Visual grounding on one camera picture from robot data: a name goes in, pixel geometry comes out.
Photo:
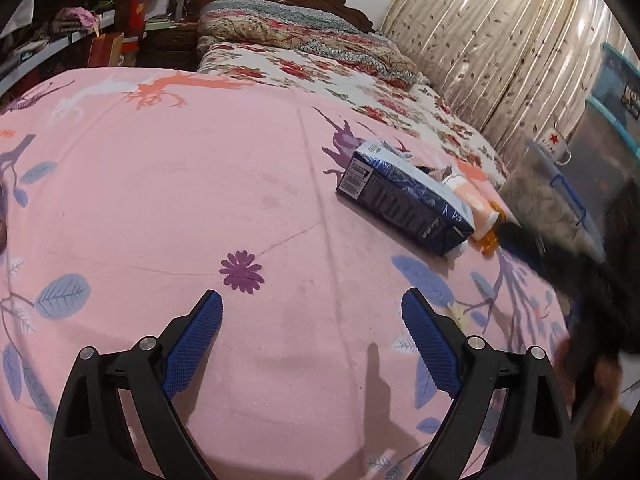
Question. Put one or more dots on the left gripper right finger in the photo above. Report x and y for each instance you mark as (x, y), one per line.
(531, 435)

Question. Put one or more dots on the middle teal lid storage box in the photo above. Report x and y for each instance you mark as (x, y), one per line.
(605, 157)

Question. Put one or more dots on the top teal lid storage box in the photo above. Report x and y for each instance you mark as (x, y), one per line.
(617, 87)

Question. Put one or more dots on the bottom clear storage box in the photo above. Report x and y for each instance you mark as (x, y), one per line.
(542, 200)

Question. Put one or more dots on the blue white milk carton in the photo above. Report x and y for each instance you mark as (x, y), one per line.
(424, 209)

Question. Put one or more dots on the teal lid storage box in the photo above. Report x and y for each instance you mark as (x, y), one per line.
(605, 157)
(617, 87)

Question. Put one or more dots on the pink tree print blanket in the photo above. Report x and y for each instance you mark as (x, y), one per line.
(129, 193)

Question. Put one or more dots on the floral white bed sheet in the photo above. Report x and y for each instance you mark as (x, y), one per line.
(418, 112)

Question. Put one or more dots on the person's right hand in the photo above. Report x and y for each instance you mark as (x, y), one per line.
(605, 400)

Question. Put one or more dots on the orange capped pink bottle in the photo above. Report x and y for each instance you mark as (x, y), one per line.
(487, 215)

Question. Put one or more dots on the beige leaf print curtain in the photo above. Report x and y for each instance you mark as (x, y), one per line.
(510, 68)

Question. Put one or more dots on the folded patterned quilt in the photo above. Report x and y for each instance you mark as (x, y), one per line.
(312, 31)

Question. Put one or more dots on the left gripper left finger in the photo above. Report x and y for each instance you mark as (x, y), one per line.
(116, 419)

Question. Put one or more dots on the white red star enamel mug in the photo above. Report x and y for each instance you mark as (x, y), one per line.
(555, 145)

